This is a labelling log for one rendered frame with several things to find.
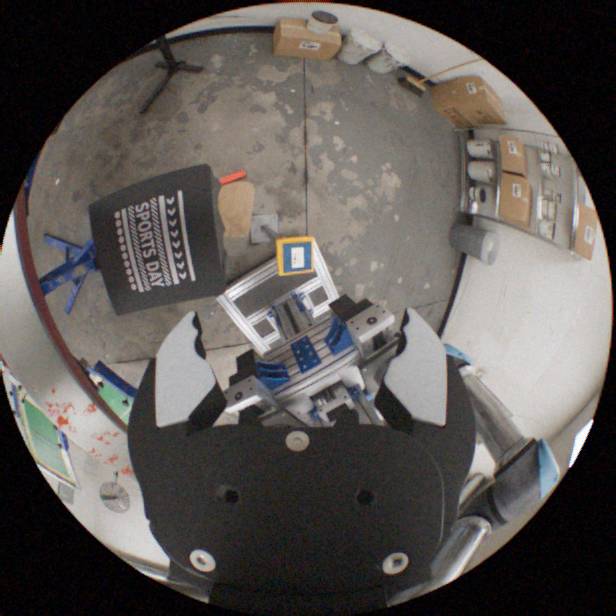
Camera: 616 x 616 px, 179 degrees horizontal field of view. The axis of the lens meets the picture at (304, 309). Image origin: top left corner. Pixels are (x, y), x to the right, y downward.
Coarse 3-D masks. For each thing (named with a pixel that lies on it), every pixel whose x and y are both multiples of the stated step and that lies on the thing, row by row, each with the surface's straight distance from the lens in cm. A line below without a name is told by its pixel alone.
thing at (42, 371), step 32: (0, 256) 15; (32, 256) 90; (0, 288) 15; (0, 320) 15; (32, 320) 15; (32, 352) 15; (32, 384) 16; (64, 384) 16; (64, 416) 17; (96, 416) 18; (96, 448) 19
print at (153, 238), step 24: (120, 216) 77; (144, 216) 72; (168, 216) 69; (120, 240) 78; (144, 240) 73; (168, 240) 69; (144, 264) 75; (168, 264) 71; (192, 264) 69; (144, 288) 78
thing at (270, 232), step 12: (252, 216) 159; (264, 216) 160; (276, 216) 161; (252, 228) 160; (264, 228) 143; (276, 228) 162; (252, 240) 161; (264, 240) 162; (276, 240) 67; (288, 240) 67; (300, 240) 68; (312, 240) 70; (276, 252) 69; (312, 252) 70; (312, 264) 72
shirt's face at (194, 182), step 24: (192, 168) 68; (120, 192) 78; (144, 192) 73; (168, 192) 69; (192, 192) 67; (96, 216) 84; (192, 216) 66; (96, 240) 85; (192, 240) 67; (120, 264) 80; (216, 264) 68; (120, 288) 83; (168, 288) 74; (192, 288) 72; (216, 288) 70; (120, 312) 89
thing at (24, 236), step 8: (24, 200) 61; (24, 208) 56; (24, 216) 49; (24, 224) 42; (24, 232) 36; (24, 240) 30; (24, 248) 25; (24, 256) 21; (32, 264) 52; (32, 272) 35; (32, 280) 26; (32, 288) 20; (40, 288) 68; (40, 296) 37; (40, 304) 25; (40, 312) 19; (48, 320) 29; (48, 328) 20; (56, 344) 20
